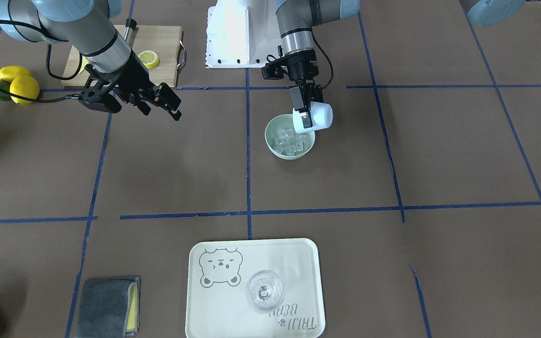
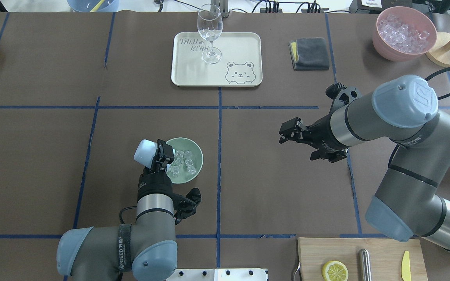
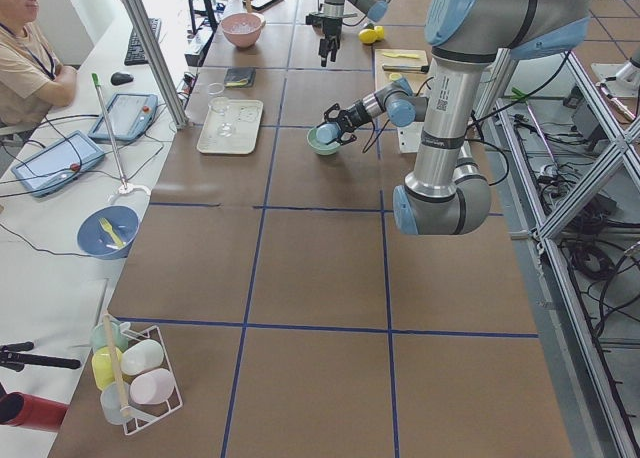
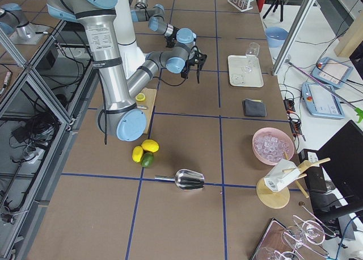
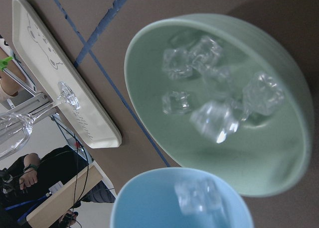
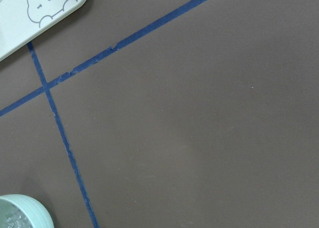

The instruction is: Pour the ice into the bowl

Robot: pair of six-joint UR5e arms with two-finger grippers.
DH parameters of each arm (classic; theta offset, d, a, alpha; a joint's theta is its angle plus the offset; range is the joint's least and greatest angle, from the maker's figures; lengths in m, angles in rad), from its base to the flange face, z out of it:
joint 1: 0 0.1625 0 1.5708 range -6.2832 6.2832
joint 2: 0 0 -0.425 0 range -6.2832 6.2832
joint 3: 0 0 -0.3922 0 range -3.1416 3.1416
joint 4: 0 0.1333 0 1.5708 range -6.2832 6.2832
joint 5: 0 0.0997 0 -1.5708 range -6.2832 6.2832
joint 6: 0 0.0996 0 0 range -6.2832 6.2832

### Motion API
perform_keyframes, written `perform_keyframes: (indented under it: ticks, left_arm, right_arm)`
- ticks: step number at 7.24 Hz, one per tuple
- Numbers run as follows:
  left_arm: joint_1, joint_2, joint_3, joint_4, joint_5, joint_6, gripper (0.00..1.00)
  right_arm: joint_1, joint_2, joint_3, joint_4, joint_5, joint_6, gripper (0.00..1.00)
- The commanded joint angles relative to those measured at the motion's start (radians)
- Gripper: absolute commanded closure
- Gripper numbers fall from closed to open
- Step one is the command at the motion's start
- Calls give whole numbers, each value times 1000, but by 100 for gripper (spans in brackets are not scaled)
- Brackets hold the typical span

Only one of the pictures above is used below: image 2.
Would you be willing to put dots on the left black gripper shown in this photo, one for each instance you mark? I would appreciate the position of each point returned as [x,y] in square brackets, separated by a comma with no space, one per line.
[154,183]

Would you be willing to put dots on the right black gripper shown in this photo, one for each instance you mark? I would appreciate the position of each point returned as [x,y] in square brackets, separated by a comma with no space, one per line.
[320,132]

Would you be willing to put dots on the light blue cup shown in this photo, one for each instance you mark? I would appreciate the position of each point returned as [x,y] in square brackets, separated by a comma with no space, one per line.
[145,152]

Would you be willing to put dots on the green bowl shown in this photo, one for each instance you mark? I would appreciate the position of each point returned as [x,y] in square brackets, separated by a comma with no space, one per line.
[181,143]

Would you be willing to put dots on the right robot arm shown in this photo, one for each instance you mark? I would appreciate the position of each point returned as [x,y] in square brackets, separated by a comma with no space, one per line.
[405,110]

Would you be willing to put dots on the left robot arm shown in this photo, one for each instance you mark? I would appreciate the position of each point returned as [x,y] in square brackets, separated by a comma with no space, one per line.
[147,248]

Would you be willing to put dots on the clear ice cubes in bowl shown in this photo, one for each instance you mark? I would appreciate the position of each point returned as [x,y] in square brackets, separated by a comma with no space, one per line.
[183,164]

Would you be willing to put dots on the pink bowl with ice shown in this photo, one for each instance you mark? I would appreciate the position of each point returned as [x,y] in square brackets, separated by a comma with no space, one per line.
[403,33]

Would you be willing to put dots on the blue bowl with fork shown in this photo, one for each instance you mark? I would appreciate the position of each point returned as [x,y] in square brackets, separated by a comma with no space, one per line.
[88,5]

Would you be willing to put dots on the grey folded cloth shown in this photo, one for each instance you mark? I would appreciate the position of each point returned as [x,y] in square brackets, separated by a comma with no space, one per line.
[309,54]

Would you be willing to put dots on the lemon half slice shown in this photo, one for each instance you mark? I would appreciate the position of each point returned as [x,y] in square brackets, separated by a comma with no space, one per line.
[334,270]

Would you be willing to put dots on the bamboo cutting board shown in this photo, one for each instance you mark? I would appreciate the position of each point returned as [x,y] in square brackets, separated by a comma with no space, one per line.
[385,257]

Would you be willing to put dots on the steel muddler black tip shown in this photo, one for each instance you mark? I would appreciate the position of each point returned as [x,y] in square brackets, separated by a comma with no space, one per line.
[365,267]

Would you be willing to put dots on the clear wine glass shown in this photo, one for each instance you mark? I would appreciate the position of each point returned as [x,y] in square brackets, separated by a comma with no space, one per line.
[210,27]

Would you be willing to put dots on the yellow plastic knife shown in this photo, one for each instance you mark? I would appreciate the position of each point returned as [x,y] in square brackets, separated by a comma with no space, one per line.
[406,266]

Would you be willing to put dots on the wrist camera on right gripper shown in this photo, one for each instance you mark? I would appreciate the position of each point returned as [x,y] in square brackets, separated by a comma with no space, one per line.
[341,95]

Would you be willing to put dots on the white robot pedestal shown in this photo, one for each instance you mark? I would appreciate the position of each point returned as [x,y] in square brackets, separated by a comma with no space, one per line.
[230,274]

